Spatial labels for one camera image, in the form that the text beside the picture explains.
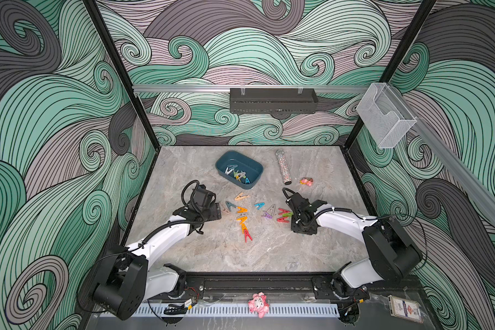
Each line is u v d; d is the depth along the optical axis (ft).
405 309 2.23
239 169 3.59
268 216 3.02
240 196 3.21
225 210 3.03
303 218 2.20
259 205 3.12
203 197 2.20
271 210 3.07
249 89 3.04
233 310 2.28
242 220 2.99
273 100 3.12
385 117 2.55
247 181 3.40
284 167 3.51
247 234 2.81
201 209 2.16
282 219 2.95
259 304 2.20
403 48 2.65
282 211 3.02
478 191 1.78
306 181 3.32
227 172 3.50
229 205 3.12
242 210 3.09
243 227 2.88
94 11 2.34
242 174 3.43
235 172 3.51
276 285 2.45
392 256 1.40
